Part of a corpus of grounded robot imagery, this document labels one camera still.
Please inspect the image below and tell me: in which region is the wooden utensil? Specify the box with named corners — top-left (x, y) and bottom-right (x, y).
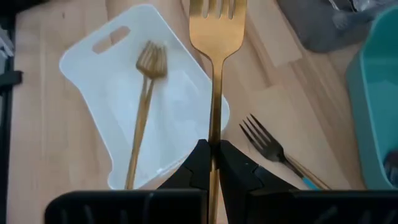
top-left (127, 43), bottom-right (169, 190)

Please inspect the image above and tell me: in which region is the black aluminium table frame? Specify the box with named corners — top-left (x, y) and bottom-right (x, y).
top-left (0, 0), bottom-right (24, 224)

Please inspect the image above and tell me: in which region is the teal plastic bin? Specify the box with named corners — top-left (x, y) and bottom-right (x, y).
top-left (345, 4), bottom-right (398, 190)

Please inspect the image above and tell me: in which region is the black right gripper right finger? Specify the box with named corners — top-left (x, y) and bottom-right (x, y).
top-left (217, 139), bottom-right (299, 224)

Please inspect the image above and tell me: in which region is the smoky grey plastic bin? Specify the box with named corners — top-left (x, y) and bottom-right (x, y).
top-left (276, 0), bottom-right (398, 54)

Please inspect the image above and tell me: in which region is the teal-handled black fork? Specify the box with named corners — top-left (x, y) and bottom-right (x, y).
top-left (238, 113), bottom-right (321, 191)

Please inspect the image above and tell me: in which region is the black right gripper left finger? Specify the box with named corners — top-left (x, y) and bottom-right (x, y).
top-left (157, 139), bottom-right (215, 190)

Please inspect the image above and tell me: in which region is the white plastic bin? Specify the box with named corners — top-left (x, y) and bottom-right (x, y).
top-left (58, 3), bottom-right (231, 190)

